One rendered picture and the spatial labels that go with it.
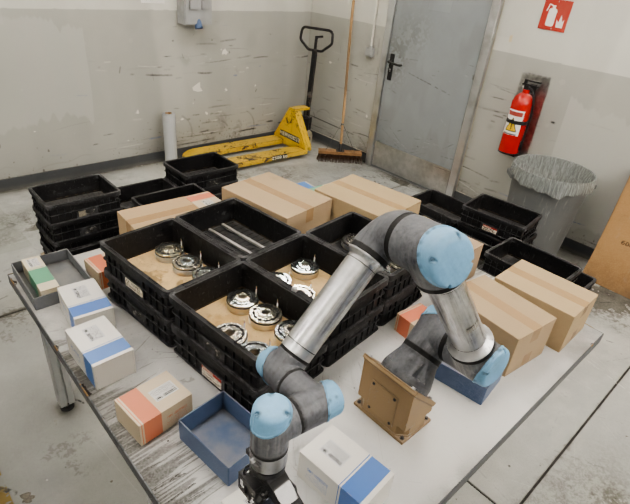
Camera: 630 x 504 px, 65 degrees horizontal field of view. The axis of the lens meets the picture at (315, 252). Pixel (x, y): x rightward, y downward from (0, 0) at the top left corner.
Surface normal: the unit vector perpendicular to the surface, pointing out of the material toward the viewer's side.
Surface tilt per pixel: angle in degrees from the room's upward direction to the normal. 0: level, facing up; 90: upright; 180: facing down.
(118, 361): 90
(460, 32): 90
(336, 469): 0
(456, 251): 76
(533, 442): 0
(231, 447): 0
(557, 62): 90
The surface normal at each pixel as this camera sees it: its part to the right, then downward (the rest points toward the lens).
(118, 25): 0.67, 0.43
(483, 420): 0.09, -0.86
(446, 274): 0.52, 0.25
